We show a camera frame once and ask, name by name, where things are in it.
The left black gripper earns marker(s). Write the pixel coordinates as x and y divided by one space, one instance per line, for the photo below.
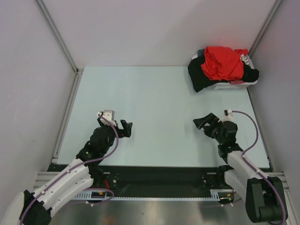
126 126

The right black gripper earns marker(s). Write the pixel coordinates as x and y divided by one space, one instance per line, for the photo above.
211 119

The red tank top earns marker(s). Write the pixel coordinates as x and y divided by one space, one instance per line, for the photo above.
223 63

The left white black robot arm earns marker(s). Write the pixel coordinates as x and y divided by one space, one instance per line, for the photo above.
40 206

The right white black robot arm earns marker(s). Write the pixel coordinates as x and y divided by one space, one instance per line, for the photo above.
262 194

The black tank top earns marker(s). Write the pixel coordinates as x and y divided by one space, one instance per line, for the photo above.
250 74

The white laundry basket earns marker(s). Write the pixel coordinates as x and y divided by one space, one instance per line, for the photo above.
201 82

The pink garment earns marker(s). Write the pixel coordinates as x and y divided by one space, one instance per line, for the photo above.
236 82

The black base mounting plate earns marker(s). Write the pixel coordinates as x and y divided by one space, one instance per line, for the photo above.
161 182

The striped white black garment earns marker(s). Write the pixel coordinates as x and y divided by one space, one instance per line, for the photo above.
245 59

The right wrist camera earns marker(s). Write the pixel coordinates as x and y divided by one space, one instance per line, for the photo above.
228 116

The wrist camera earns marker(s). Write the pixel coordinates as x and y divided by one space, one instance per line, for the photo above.
228 116
107 117

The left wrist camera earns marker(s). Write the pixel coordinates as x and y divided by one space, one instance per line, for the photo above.
107 117

